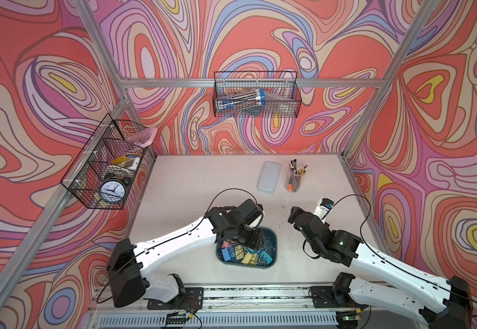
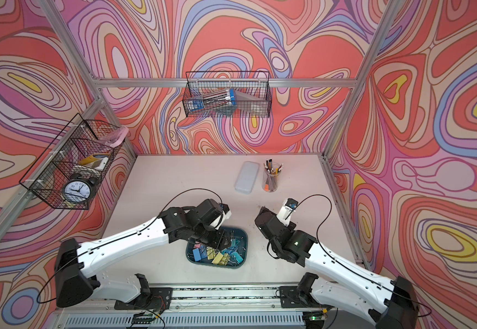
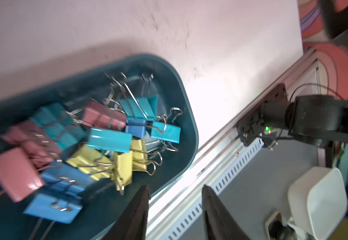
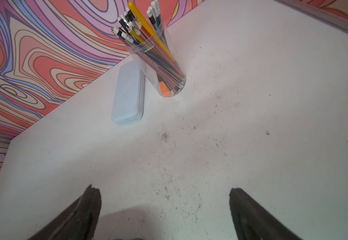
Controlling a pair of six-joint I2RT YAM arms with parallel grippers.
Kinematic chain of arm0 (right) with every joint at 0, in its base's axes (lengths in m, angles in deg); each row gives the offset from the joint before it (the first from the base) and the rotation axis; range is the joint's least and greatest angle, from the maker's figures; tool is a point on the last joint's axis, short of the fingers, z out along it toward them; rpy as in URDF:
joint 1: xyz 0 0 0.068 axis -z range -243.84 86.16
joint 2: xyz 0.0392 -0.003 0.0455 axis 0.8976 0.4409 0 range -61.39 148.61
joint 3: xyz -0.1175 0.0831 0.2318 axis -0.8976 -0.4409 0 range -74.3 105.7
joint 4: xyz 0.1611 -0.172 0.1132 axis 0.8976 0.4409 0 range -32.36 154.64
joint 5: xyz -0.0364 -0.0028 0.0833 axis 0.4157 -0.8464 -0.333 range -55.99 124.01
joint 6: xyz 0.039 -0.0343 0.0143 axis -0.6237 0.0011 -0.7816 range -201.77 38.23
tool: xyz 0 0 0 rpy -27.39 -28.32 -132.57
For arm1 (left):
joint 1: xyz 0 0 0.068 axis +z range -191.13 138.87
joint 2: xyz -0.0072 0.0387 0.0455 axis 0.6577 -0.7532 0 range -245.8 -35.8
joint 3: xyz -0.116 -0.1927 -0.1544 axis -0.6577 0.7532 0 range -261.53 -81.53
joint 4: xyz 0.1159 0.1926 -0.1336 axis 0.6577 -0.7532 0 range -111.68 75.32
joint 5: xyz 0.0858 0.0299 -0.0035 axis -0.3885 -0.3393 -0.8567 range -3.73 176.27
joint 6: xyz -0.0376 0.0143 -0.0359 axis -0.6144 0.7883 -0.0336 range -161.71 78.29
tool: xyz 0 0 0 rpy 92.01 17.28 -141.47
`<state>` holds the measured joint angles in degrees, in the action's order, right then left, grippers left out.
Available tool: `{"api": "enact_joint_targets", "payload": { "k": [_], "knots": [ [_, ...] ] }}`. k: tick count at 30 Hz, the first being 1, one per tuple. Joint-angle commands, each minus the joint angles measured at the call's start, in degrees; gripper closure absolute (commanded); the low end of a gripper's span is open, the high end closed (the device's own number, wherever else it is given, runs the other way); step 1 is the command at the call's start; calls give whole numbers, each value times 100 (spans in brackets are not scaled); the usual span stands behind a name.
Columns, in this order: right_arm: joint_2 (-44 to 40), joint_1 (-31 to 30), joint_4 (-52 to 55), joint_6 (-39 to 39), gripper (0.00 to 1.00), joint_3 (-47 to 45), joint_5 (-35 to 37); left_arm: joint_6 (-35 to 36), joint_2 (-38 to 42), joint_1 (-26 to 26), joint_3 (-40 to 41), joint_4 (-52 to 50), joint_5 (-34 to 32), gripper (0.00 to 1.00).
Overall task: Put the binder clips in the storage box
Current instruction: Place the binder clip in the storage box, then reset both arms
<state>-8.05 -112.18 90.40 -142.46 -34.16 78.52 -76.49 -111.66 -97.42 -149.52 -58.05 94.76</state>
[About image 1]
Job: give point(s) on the back black wire basket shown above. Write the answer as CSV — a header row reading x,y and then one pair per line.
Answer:
x,y
283,97

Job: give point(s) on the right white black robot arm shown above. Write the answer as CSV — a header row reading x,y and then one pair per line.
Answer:
x,y
432,301

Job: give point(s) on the black wire basket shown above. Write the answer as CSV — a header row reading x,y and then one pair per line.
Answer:
x,y
283,97
108,141

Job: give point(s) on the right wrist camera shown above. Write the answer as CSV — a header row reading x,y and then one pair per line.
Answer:
x,y
324,206

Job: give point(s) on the black alarm clock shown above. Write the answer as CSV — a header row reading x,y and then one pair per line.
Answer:
x,y
114,189

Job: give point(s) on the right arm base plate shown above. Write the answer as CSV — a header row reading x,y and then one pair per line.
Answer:
x,y
328,297

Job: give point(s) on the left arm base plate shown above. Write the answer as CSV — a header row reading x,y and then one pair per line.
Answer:
x,y
191,300

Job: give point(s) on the clear blue-capped pen tube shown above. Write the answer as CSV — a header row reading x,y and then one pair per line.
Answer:
x,y
253,99

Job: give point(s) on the clear pen cup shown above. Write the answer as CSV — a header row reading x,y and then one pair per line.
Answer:
x,y
295,176

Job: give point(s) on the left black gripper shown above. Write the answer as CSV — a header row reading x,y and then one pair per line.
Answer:
x,y
257,240

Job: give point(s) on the yellow white box in basket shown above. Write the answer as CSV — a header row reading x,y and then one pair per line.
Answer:
x,y
128,161

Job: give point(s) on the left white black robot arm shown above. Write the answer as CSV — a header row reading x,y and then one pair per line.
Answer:
x,y
132,267

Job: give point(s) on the pink item in basket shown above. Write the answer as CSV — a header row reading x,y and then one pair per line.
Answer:
x,y
144,138

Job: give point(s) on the blue binder clip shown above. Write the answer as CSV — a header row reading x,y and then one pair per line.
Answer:
x,y
226,255
235,252

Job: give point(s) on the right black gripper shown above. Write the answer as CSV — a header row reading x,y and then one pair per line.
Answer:
x,y
294,214

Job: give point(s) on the light blue pencil case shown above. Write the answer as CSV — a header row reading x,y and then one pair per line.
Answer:
x,y
268,178

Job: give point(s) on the left black wire basket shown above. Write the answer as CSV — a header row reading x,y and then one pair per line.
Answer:
x,y
108,141

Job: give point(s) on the yellow binder clip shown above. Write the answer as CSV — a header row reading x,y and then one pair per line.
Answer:
x,y
250,259

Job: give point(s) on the teal binder clip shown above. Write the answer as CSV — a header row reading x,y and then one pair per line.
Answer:
x,y
267,259

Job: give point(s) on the dark teal storage tray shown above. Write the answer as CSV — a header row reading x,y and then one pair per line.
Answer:
x,y
270,246

